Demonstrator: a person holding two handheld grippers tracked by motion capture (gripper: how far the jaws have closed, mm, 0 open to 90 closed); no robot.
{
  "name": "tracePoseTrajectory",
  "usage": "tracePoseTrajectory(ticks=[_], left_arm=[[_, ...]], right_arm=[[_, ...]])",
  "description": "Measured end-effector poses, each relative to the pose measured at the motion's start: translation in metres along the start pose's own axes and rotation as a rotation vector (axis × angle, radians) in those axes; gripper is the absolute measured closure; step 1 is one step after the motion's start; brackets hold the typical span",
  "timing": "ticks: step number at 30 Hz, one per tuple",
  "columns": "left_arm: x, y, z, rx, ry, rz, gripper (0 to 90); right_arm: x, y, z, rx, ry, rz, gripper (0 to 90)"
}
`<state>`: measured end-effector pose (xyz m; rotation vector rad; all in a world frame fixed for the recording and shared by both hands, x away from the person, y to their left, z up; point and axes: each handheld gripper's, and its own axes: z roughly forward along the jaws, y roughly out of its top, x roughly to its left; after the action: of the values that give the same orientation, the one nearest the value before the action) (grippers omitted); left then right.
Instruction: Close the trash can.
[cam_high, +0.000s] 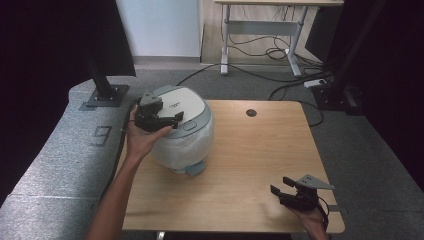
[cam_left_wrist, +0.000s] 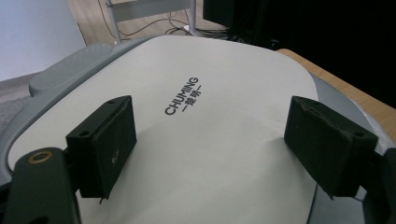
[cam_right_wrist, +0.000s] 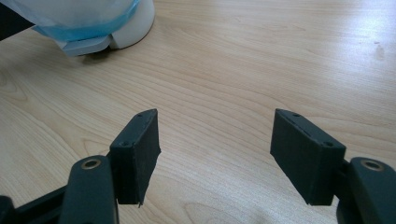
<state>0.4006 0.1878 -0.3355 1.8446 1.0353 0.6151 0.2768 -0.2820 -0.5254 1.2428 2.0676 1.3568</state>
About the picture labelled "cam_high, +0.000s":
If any right hand-held gripper black cable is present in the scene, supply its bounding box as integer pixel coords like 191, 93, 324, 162
315, 195, 332, 232

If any clear plastic bin liner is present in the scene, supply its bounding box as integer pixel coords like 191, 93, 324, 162
149, 113, 216, 173

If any white-legged wooden desk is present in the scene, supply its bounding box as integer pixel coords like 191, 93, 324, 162
213, 0, 345, 78

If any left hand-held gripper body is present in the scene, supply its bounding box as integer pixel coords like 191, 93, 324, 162
134, 91, 172, 133

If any black curtain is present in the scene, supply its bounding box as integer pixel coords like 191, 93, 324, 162
0, 0, 137, 204
305, 0, 424, 194

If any person's right hand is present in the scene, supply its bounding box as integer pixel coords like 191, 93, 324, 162
289, 205, 327, 234

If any person's left hand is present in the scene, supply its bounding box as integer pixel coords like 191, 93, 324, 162
125, 105, 174, 162

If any long black floor cable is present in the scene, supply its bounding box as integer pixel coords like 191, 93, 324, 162
175, 62, 334, 88

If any looped black floor cable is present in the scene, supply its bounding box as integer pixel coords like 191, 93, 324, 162
267, 78, 325, 128

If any white power strip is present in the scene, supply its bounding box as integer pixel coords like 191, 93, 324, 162
303, 78, 328, 90

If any white grey rice cooker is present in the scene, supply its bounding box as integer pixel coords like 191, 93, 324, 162
142, 84, 216, 177

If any bundle of black desk cables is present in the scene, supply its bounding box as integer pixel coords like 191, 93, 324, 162
220, 6, 326, 68

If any black stand base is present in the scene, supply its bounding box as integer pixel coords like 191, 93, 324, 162
81, 46, 131, 109

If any black metal stand with base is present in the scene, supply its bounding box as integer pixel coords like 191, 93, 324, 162
312, 0, 388, 116

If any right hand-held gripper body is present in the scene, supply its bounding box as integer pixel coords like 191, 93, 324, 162
279, 173, 336, 212

